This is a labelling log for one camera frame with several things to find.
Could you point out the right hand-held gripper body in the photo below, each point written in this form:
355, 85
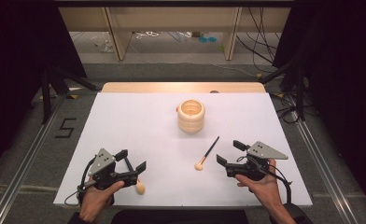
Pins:
262, 151

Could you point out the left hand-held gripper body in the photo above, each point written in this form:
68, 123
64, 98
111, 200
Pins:
101, 163

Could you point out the small black makeup brush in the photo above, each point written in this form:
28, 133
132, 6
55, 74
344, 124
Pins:
208, 153

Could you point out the large black makeup brush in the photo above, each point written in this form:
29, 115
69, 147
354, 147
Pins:
140, 188

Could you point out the cream ribbed brush holder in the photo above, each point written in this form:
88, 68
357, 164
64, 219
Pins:
191, 119

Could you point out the person's right hand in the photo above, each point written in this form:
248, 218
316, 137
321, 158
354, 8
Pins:
265, 189

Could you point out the person's left hand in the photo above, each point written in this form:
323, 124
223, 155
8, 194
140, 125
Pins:
94, 203

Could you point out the white table mat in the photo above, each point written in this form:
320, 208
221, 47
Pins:
159, 124

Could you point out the black metal stand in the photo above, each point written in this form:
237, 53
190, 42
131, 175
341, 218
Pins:
49, 93
298, 81

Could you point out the light wooden table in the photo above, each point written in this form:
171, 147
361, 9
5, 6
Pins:
171, 87

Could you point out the black curtain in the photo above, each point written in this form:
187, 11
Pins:
343, 77
19, 62

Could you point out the blue round disc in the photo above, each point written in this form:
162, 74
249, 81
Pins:
203, 39
212, 39

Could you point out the light wooden shelf unit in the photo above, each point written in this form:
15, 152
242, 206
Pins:
171, 18

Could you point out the aluminium floor rail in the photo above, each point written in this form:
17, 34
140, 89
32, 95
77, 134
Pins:
19, 180
324, 174

